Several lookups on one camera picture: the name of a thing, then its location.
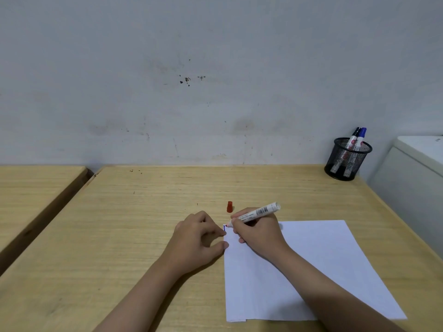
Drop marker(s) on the person's right hand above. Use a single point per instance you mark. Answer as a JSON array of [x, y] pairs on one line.
[[264, 236]]

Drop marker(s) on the person's left hand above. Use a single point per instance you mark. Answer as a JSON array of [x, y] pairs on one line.
[[188, 242]]

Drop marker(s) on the person's right thumb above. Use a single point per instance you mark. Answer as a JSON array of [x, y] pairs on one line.
[[240, 228]]

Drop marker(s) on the person's left thumb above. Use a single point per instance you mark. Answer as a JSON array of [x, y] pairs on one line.
[[218, 247]]

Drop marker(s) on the white marker pen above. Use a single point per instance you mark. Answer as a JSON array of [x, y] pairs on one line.
[[264, 210]]

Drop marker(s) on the white paper sheet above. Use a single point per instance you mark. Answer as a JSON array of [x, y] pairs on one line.
[[332, 259]]

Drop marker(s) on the person's right forearm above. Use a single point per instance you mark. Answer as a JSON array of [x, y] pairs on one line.
[[328, 293]]

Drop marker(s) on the person's left forearm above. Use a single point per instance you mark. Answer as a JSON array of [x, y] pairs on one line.
[[140, 300]]

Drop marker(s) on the red marker cap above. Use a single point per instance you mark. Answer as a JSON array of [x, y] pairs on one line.
[[229, 207]]

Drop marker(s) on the black mesh pen holder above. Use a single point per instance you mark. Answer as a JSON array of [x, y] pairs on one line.
[[346, 162]]

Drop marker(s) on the black capped white marker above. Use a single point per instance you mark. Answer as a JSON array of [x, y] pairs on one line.
[[353, 136]]

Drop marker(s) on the blue capped white marker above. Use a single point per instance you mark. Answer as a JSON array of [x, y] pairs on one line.
[[361, 134]]

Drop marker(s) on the white cabinet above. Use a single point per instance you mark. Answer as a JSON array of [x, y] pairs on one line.
[[408, 183]]

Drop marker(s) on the wooden side table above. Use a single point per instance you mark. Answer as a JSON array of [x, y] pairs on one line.
[[31, 193]]

